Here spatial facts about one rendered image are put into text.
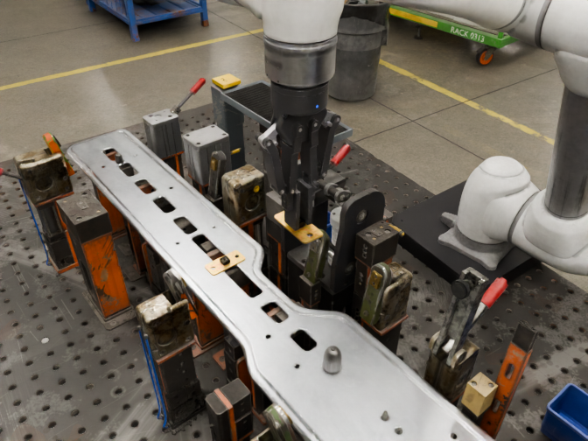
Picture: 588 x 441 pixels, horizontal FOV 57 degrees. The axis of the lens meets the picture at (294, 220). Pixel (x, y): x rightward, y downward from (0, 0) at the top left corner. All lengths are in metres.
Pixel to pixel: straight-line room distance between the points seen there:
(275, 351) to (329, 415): 0.16
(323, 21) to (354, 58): 3.37
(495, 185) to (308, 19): 0.93
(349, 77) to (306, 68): 3.42
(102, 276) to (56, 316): 0.22
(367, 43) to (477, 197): 2.63
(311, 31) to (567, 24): 0.51
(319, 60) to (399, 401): 0.56
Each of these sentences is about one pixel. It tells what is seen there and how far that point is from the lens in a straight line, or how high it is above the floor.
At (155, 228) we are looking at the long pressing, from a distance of 1.28.
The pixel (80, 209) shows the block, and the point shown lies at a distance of 1.35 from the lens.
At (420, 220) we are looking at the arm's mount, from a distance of 1.70.
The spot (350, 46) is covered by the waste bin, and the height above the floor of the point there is 0.43.
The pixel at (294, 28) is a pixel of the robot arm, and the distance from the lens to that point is 0.65.
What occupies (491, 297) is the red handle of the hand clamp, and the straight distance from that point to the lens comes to 0.95.
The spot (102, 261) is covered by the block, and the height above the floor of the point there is 0.90.
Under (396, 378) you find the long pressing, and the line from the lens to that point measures 0.97.
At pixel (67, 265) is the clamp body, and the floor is 0.72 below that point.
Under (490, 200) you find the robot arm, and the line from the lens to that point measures 1.49.
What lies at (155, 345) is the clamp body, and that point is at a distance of 1.06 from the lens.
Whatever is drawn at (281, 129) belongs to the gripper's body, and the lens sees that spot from 0.71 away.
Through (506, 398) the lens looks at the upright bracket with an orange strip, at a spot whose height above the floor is 1.04.
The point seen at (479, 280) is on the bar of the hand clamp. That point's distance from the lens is 0.86.
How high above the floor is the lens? 1.77
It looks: 38 degrees down
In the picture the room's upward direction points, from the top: straight up
